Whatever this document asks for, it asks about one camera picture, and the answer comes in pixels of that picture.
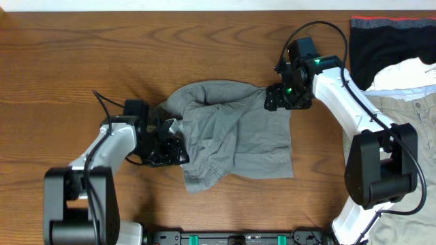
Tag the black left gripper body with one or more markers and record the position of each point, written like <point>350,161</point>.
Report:
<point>158,153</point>

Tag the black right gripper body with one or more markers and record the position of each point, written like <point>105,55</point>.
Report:
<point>289,96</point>

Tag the grey shorts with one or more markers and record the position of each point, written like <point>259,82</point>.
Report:
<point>227,130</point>

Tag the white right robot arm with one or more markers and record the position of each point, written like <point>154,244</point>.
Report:
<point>381,167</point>

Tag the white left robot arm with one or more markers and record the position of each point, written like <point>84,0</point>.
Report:
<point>80,203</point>

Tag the black garment red waistband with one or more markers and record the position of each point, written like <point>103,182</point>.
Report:
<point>378,42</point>

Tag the white shirt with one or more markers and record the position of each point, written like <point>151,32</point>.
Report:
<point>408,80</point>

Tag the beige khaki shorts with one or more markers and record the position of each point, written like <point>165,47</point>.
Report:
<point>414,219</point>

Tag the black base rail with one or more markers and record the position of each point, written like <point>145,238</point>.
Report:
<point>295,237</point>

